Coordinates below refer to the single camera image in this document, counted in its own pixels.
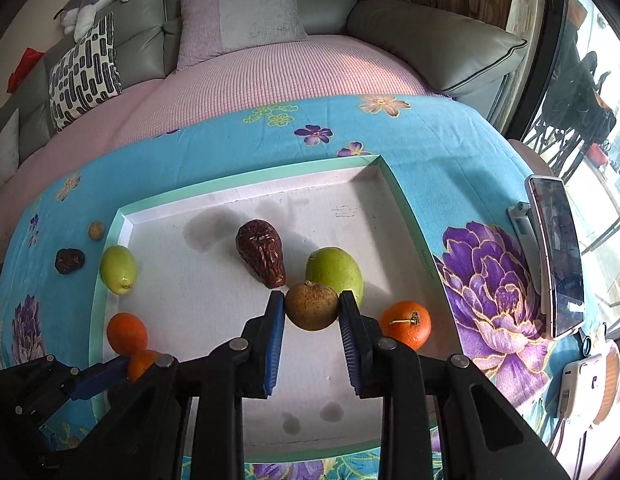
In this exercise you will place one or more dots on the white phone stand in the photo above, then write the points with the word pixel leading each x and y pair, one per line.
pixel 520 217

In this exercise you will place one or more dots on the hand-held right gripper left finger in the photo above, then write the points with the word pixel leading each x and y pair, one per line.
pixel 275 345

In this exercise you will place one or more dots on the black metal balcony rack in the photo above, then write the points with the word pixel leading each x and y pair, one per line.
pixel 580 100

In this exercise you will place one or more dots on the orange mandarin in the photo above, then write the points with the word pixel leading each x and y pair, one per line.
pixel 407 324
pixel 126 332
pixel 140 366

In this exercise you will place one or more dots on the blue floral cloth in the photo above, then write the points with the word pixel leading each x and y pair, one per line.
pixel 440 125

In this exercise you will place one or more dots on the black and white patterned cushion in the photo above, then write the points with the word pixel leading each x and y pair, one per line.
pixel 82 75

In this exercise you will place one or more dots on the dark sliding door frame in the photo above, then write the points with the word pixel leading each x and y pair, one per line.
pixel 540 60

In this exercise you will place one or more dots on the green jujube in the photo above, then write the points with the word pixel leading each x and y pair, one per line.
pixel 335 270
pixel 118 269

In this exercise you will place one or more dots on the dried red date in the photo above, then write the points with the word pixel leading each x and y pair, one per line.
pixel 260 260
pixel 69 260

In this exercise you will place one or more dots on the pink and grey cushion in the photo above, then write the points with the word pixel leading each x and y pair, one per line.
pixel 240 15

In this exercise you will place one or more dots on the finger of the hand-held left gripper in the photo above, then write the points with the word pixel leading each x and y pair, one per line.
pixel 100 379

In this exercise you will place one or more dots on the pink ribbed sofa cover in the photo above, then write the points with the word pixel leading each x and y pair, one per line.
pixel 65 145
pixel 315 75

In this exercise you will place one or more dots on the small brown longan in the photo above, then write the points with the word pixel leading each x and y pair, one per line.
pixel 95 230

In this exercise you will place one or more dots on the white tray with green rim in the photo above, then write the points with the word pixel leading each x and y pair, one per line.
pixel 190 310

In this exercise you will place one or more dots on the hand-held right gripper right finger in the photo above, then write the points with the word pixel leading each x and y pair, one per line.
pixel 351 345

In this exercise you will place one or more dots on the tan round wooden stool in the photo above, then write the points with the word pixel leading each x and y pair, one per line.
pixel 611 385

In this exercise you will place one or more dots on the smartphone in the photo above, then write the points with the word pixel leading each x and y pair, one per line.
pixel 555 260

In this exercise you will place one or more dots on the grey leather sofa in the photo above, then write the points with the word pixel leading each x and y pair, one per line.
pixel 440 40

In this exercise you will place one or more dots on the light grey cushion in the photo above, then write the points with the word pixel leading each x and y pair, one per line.
pixel 5 150

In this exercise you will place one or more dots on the white power bank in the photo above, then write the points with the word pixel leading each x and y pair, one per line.
pixel 577 380

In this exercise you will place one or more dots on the red pot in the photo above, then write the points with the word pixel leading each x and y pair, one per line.
pixel 597 153

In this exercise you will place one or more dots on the red bag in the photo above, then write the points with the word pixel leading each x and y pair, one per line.
pixel 25 67

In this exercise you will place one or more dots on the large brown longan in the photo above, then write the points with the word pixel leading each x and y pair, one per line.
pixel 311 306

